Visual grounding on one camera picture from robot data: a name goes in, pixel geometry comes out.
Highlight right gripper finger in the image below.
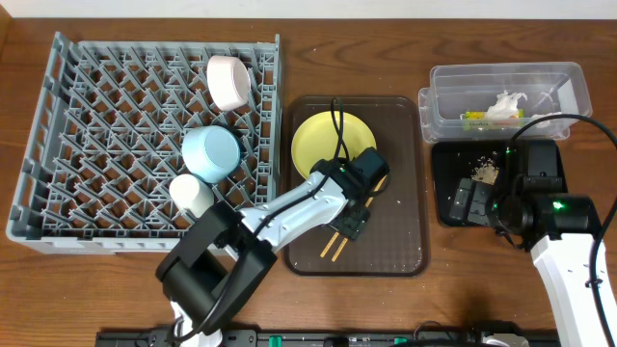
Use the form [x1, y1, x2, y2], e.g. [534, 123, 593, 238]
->
[449, 178, 475, 221]
[468, 181, 494, 226]

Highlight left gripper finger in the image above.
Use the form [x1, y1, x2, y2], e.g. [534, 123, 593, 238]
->
[344, 204, 370, 241]
[328, 209, 355, 237]

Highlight wooden chopstick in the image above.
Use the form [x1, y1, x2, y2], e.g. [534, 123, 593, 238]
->
[320, 232, 339, 258]
[331, 174, 389, 262]

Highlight rice and food scraps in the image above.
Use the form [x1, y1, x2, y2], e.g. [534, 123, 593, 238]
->
[469, 151, 499, 185]

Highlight yellow plate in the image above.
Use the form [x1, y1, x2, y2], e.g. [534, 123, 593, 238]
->
[291, 111, 377, 178]

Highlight white tissue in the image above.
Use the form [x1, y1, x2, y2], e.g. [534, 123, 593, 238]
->
[485, 91, 527, 120]

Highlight green yellow snack wrapper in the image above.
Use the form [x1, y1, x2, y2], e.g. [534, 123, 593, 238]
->
[460, 109, 524, 131]

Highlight light blue bowl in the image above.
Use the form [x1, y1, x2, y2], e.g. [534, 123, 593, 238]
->
[181, 125, 240, 184]

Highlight white cup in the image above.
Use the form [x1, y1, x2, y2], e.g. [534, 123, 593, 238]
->
[169, 173, 215, 218]

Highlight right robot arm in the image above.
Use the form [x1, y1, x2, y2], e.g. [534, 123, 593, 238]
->
[449, 140, 616, 346]

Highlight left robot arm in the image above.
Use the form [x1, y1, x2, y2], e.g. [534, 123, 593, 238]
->
[155, 147, 389, 346]

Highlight black tray bin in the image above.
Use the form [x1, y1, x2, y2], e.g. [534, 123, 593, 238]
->
[430, 139, 568, 228]

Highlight dark brown serving tray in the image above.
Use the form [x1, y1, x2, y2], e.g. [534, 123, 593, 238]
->
[282, 96, 430, 277]

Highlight clear plastic bin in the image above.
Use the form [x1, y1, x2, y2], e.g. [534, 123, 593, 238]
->
[418, 62, 593, 143]

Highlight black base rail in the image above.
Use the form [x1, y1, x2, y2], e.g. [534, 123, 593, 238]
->
[94, 320, 563, 347]

